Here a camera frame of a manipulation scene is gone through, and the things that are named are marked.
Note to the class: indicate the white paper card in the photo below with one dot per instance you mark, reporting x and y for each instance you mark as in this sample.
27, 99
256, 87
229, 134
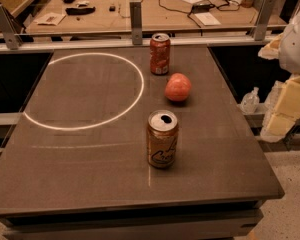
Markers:
207, 19

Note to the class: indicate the red soda can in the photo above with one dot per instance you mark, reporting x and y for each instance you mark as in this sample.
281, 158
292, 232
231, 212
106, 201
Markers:
159, 53

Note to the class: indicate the clear sanitizer bottle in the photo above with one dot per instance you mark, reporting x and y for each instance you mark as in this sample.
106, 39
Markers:
250, 101

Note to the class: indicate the middle metal bracket post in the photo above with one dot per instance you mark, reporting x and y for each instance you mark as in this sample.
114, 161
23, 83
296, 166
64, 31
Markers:
136, 22

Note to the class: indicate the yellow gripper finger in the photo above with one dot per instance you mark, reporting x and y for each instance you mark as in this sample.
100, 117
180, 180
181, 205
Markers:
271, 50

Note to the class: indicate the black stapler tool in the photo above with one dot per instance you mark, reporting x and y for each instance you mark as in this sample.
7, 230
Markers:
80, 8

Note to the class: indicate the right metal bracket post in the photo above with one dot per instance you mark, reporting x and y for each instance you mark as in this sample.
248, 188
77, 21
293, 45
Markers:
263, 18

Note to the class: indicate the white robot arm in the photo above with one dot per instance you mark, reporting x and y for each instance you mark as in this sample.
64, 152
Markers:
289, 49

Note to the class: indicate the red apple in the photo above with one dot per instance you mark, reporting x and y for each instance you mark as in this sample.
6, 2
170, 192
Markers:
178, 87

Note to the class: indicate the paper envelope left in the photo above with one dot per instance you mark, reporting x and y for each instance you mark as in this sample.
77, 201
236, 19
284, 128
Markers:
52, 19

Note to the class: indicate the metal bracket post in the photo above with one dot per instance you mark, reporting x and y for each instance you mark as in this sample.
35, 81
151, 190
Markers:
263, 18
10, 29
136, 22

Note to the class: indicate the left metal bracket post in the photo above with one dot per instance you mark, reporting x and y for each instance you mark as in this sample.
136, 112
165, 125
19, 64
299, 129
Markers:
10, 29

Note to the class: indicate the orange soda can open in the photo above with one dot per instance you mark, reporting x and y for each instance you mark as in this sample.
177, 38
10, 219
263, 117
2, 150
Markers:
162, 137

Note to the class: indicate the wooden back workbench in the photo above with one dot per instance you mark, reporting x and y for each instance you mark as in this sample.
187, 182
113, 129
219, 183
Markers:
113, 16

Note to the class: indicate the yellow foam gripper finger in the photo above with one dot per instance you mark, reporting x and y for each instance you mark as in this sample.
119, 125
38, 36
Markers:
283, 109

